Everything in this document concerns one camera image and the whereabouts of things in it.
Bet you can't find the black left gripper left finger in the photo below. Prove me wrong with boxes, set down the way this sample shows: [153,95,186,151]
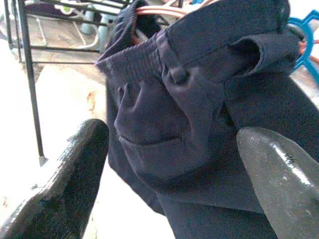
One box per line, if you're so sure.
[0,119,110,239]

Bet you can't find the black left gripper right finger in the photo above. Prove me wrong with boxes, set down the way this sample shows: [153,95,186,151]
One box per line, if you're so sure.
[236,126,319,239]

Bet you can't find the blue plastic hanger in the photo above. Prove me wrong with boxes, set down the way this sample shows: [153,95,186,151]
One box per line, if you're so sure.
[286,9,319,83]

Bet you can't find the orange hanger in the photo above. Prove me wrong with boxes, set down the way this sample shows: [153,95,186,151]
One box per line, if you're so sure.
[298,41,319,63]

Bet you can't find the beige hanger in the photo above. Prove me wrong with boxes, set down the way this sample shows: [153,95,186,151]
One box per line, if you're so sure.
[134,4,190,45]

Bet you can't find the black metal drying rack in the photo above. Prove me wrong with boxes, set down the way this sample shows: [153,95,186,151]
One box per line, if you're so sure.
[2,0,190,165]

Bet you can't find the long black garment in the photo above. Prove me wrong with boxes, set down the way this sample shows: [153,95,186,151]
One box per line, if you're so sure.
[94,0,319,239]

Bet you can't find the purple patterned bag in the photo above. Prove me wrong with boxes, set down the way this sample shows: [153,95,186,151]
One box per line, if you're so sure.
[24,0,105,18]

